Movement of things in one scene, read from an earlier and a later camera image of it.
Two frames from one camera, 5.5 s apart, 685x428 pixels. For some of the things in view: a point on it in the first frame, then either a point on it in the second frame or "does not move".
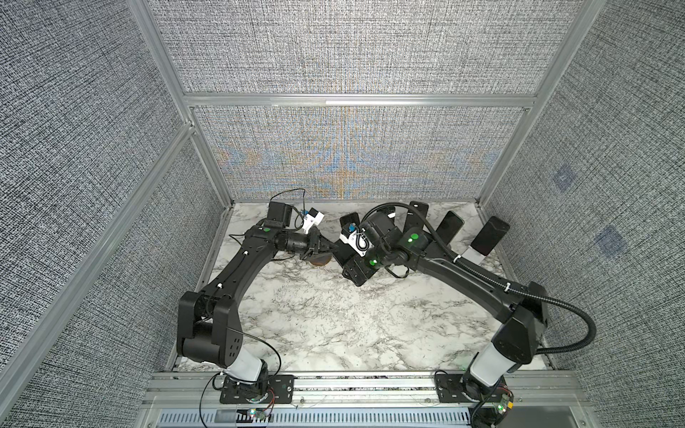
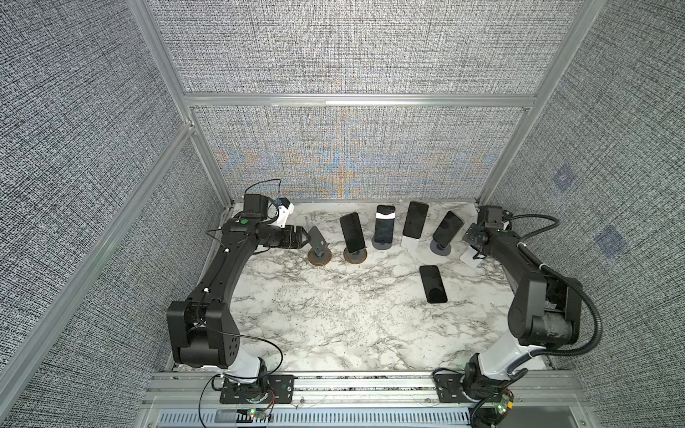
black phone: [413, 218] does not move
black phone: [449, 227] does not move
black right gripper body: [367, 264] -> [474, 232]
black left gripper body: [311, 246] -> [283, 237]
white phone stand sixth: [473, 255] does not move
